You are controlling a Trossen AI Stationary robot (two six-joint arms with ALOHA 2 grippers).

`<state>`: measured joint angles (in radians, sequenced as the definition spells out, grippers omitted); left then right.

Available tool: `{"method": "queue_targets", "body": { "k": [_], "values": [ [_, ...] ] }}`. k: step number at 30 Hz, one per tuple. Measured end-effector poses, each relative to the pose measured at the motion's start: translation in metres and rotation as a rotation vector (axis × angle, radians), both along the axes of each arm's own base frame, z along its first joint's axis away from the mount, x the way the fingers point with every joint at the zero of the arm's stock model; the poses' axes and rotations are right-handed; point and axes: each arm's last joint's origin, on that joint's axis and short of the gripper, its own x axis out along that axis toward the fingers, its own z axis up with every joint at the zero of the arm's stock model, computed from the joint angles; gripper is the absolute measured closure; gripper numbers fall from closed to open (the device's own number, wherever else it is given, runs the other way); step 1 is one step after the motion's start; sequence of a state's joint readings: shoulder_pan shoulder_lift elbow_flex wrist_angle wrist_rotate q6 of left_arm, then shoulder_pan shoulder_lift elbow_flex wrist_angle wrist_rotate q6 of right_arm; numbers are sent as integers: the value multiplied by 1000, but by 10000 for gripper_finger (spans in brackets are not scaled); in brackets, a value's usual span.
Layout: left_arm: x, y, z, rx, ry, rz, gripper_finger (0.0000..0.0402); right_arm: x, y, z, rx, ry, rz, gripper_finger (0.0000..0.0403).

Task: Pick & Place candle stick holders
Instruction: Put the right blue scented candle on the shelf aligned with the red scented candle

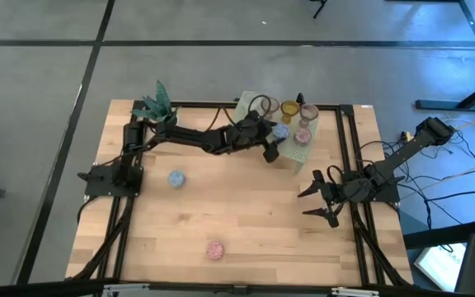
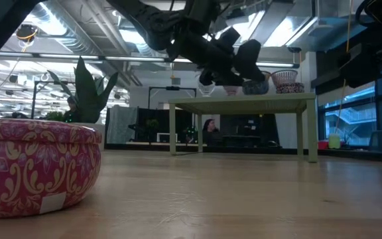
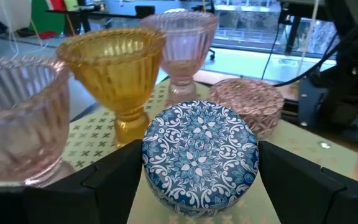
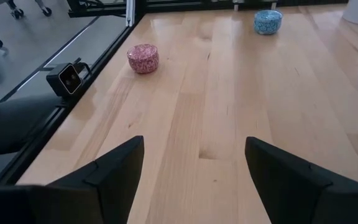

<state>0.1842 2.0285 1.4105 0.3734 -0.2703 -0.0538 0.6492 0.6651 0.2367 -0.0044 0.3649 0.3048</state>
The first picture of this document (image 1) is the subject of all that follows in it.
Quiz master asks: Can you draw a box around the light blue patterned tin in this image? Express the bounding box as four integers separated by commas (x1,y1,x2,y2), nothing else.
167,170,186,189

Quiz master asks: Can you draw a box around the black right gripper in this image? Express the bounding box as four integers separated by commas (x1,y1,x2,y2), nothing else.
297,169,348,229

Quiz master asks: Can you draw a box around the white lit screen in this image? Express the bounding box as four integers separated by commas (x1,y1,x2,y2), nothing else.
412,242,468,292

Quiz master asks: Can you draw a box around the dark blue patterned tin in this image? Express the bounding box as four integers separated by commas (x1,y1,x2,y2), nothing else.
271,122,291,142

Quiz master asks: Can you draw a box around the black desk base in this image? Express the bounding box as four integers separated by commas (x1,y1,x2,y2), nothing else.
415,73,475,112

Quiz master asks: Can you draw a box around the amber glass candle holder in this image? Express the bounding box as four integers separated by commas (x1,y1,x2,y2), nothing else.
280,100,300,125

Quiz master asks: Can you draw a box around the green snake plant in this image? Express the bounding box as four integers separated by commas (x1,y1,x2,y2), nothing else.
131,79,182,125

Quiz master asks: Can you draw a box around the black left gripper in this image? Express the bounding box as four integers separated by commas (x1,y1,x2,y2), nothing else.
237,114,289,163

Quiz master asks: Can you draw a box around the green perforated metal shelf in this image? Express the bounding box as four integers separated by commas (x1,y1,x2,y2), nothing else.
232,90,321,174

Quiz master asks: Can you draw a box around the white plant pot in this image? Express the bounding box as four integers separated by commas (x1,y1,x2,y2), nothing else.
161,111,182,127

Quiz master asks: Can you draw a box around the black floor bar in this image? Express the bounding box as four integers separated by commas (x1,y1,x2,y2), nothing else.
402,218,475,249

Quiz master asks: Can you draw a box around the pink patterned tin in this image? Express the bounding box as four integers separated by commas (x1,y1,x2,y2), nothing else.
205,241,226,262

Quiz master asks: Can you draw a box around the silver camera mount bar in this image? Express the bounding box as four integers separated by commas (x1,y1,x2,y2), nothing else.
101,282,381,297

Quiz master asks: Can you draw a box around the purple glass candle holder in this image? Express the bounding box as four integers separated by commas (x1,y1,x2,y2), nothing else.
299,103,320,129

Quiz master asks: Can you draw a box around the pink glass candle holder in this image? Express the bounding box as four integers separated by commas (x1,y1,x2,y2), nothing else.
261,97,280,120

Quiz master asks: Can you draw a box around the black floor cable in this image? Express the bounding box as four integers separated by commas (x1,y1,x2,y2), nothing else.
381,127,475,232

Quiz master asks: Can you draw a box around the purple patterned tin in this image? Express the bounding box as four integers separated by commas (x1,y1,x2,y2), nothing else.
293,127,313,147

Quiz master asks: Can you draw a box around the black tripod leg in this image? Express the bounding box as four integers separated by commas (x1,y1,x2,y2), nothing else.
309,0,329,20

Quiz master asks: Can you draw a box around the black aluminium table frame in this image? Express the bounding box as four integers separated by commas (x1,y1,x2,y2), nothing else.
72,92,414,288

